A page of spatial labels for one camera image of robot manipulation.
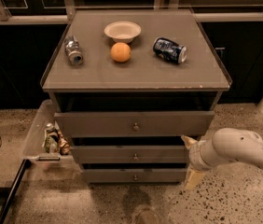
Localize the grey bottom drawer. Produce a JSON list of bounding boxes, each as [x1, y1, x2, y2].
[[82, 168, 187, 183]]

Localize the crushed blue can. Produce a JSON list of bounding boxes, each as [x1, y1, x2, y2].
[[153, 37, 187, 64]]

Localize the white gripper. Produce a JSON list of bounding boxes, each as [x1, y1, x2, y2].
[[181, 135, 210, 190]]

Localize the crushed silver can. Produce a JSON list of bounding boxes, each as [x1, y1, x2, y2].
[[63, 35, 83, 65]]

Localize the grey top drawer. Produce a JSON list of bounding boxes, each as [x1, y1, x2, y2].
[[54, 111, 215, 137]]

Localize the brown snack bag in bin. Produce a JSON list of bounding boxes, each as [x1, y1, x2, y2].
[[58, 131, 70, 155]]

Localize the grey drawer cabinet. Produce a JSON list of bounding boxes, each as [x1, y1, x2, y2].
[[42, 10, 231, 171]]

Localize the green bottle in bin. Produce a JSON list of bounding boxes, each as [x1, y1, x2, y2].
[[43, 123, 59, 153]]

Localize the orange fruit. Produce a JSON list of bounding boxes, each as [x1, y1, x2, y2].
[[111, 42, 131, 63]]

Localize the clear plastic bin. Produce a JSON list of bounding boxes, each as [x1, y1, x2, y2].
[[22, 100, 74, 167]]

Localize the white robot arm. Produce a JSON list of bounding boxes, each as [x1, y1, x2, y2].
[[181, 128, 263, 190]]

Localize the grey drawer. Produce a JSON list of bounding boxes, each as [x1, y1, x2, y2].
[[54, 111, 215, 137], [82, 168, 187, 183], [71, 146, 189, 164]]

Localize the white paper bowl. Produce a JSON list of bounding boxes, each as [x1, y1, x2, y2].
[[104, 21, 142, 43]]

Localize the black floor rail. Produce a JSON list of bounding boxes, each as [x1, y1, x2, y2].
[[0, 160, 31, 224]]

